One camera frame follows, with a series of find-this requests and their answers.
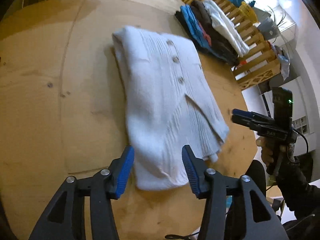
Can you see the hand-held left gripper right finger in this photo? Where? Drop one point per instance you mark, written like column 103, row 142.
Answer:
column 191, row 172

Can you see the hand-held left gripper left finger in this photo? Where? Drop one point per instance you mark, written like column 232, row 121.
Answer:
column 125, row 170

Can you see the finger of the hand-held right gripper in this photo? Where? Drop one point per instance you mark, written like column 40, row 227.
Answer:
column 243, row 113
column 246, row 123

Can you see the white knitted cardigan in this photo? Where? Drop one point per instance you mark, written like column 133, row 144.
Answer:
column 160, row 92

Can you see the person's right forearm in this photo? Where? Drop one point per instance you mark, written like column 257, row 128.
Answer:
column 297, row 187

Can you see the stack of folded clothes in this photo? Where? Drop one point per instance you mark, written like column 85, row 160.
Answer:
column 215, row 45

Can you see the person's right hand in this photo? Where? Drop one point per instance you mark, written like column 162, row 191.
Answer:
column 265, row 152

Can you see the wooden slatted crate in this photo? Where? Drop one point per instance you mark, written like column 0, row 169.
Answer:
column 257, row 62

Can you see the person's leg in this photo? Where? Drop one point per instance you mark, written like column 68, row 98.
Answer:
column 256, row 175

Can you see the crumpled plastic bag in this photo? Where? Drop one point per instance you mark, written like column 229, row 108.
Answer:
column 282, row 60

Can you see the red folded garment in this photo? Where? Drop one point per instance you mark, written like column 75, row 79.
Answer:
column 206, row 36

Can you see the white folded garment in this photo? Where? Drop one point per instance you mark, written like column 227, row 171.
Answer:
column 225, row 25

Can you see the blue folded garment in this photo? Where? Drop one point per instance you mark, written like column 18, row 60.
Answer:
column 193, row 27

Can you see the yellow basket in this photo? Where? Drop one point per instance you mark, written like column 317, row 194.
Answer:
column 247, row 11

